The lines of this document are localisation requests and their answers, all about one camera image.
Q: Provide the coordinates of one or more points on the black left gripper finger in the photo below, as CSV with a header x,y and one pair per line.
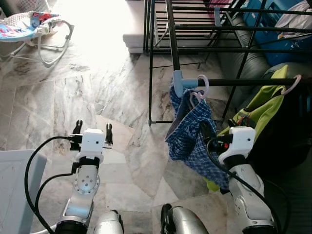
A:
x,y
109,132
78,127

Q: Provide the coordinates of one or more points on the lime green shirt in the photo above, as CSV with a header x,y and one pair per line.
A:
x,y
265,105

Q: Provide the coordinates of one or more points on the blue plaid shirt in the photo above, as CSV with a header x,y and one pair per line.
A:
x,y
190,141

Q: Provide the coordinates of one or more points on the black hanging garment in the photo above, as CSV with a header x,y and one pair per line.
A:
x,y
287,136

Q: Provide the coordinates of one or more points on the grey green sofa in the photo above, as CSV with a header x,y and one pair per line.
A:
x,y
248,68

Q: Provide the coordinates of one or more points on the silver left robot leg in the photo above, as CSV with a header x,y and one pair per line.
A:
x,y
108,224

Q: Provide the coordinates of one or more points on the silver robot leg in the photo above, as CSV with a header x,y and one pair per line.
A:
x,y
108,224
187,224

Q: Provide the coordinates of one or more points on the silver right robot leg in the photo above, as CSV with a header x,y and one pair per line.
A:
x,y
187,224

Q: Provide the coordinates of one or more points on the black metal drying rack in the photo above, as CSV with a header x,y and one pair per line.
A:
x,y
173,44

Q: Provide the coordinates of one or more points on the blue storage box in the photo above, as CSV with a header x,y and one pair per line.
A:
x,y
273,44

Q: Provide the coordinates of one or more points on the colourful baby bouncer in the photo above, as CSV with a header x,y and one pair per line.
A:
x,y
19,27

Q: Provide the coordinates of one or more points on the grey cloth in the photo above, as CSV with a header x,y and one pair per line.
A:
x,y
297,19

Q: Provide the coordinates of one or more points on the magenta cloth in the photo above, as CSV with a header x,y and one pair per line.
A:
x,y
219,7

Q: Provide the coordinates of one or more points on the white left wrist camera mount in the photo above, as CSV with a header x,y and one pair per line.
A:
x,y
92,141

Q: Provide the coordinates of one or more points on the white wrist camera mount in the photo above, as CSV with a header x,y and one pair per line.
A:
x,y
241,139
92,141

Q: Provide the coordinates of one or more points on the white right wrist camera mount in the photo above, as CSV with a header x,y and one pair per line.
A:
x,y
241,139

